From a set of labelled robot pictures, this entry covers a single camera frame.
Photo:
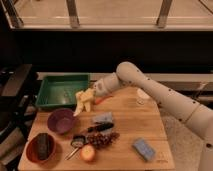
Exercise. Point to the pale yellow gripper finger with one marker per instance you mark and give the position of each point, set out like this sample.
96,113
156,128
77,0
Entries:
90,93

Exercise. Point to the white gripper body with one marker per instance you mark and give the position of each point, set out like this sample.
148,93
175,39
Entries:
106,85

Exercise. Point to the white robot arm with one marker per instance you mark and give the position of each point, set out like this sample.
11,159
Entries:
194,115

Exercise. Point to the purple bowl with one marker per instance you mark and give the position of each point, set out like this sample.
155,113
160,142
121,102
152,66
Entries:
61,120

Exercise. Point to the orange carrot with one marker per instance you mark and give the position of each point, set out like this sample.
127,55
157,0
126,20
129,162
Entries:
101,99

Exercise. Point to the green plastic tray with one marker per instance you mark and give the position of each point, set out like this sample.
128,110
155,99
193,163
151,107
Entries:
59,91

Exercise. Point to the dark red grapes bunch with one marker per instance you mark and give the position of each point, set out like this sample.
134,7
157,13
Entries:
102,140

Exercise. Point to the metal measuring scoop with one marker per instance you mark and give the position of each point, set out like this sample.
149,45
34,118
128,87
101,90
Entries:
77,142

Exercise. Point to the orange apple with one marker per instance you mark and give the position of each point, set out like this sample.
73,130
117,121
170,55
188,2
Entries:
87,153

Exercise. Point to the dark rectangular block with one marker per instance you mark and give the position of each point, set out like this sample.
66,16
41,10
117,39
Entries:
43,146

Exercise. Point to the blue sponge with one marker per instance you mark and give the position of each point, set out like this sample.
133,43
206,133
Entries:
144,149

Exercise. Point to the dark chair at left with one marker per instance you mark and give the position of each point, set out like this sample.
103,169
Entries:
15,96

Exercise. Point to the black handled knife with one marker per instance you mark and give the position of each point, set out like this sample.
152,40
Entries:
101,127

